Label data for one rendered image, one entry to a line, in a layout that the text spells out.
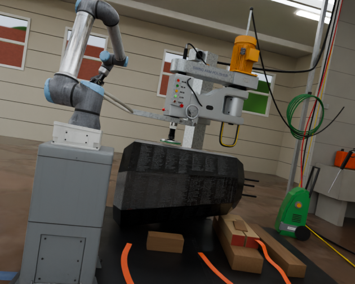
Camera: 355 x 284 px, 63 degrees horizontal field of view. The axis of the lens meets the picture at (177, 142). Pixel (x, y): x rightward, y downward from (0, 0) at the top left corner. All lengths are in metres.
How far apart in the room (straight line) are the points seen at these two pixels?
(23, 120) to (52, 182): 7.55
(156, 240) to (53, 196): 1.10
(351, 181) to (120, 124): 6.25
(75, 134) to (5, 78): 7.73
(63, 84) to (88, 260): 1.04
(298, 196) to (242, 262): 1.44
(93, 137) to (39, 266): 0.78
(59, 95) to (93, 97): 0.20
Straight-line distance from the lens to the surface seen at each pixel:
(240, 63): 3.24
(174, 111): 2.86
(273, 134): 10.23
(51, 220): 1.78
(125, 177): 2.57
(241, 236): 2.66
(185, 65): 2.93
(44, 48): 9.26
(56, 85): 1.88
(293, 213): 3.75
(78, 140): 1.75
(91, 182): 1.70
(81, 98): 1.81
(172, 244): 2.57
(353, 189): 5.02
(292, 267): 2.72
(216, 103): 3.05
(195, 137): 3.65
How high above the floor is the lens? 1.07
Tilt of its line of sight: 3 degrees down
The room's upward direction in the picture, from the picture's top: 10 degrees clockwise
